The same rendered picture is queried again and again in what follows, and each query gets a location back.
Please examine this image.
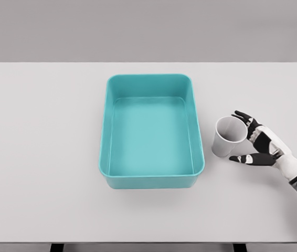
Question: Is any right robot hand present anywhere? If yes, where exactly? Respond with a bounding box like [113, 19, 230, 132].
[229, 110, 292, 167]

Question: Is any white paper cup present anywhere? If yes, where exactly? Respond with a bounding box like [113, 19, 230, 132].
[211, 115, 248, 158]

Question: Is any teal rectangular plastic basket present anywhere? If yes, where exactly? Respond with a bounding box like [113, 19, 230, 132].
[98, 73, 206, 190]

